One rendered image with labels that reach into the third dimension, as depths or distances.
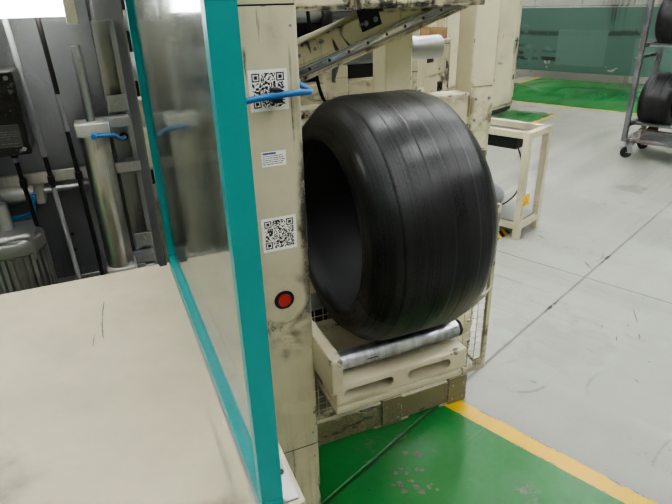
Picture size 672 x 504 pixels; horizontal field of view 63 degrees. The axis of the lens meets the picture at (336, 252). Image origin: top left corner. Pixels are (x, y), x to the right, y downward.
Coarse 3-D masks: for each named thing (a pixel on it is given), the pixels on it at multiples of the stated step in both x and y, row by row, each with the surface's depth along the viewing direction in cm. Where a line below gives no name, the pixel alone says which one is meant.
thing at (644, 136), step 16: (656, 32) 545; (640, 48) 553; (640, 64) 558; (656, 64) 597; (656, 80) 562; (640, 96) 569; (656, 96) 557; (640, 112) 574; (656, 112) 562; (624, 128) 588; (640, 128) 578; (656, 128) 618; (640, 144) 631; (656, 144) 571
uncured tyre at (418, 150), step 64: (320, 128) 119; (384, 128) 107; (448, 128) 111; (320, 192) 154; (384, 192) 103; (448, 192) 106; (320, 256) 153; (384, 256) 105; (448, 256) 108; (384, 320) 114; (448, 320) 125
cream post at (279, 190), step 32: (256, 0) 95; (288, 0) 97; (256, 32) 97; (288, 32) 99; (256, 64) 99; (288, 64) 101; (256, 128) 103; (288, 128) 106; (256, 160) 106; (288, 160) 108; (256, 192) 108; (288, 192) 111; (288, 256) 117; (288, 288) 120; (288, 320) 123; (288, 352) 126; (288, 384) 130; (288, 416) 134; (288, 448) 138
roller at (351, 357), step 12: (444, 324) 135; (456, 324) 135; (408, 336) 131; (420, 336) 131; (432, 336) 132; (444, 336) 134; (456, 336) 136; (348, 348) 127; (360, 348) 127; (372, 348) 127; (384, 348) 128; (396, 348) 129; (408, 348) 130; (348, 360) 125; (360, 360) 126; (372, 360) 128
